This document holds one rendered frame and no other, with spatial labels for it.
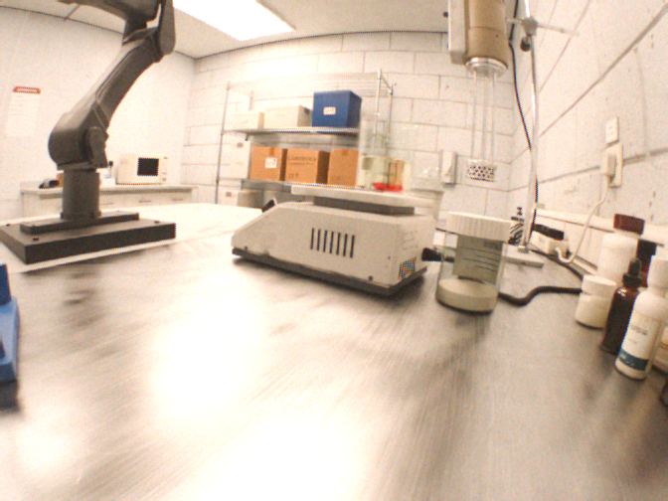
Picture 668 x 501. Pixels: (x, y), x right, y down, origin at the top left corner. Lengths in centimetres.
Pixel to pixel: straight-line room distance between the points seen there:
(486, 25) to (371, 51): 244
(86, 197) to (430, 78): 271
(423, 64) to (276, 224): 271
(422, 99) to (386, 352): 273
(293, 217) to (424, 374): 20
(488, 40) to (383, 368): 65
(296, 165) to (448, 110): 131
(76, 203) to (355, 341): 41
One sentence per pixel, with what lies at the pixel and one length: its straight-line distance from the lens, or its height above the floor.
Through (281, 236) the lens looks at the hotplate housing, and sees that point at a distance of 34.
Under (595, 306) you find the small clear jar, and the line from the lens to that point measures 33.
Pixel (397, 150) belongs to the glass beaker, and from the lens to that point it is 34.
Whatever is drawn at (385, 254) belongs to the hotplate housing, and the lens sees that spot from 28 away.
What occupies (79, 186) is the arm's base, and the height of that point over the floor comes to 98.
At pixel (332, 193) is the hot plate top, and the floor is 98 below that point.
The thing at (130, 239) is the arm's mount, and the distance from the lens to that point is 46.
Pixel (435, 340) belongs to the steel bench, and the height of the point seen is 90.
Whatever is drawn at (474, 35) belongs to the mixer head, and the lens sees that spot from 74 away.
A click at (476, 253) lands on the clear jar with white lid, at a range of 28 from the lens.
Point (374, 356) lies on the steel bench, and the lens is 19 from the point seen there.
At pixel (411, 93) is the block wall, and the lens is 290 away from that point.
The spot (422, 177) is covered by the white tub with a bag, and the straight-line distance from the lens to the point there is 132.
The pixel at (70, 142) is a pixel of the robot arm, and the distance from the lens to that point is 49.
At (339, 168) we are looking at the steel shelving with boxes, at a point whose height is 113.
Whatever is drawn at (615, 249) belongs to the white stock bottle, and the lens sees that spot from 37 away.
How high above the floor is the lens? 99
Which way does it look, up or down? 11 degrees down
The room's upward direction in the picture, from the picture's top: 6 degrees clockwise
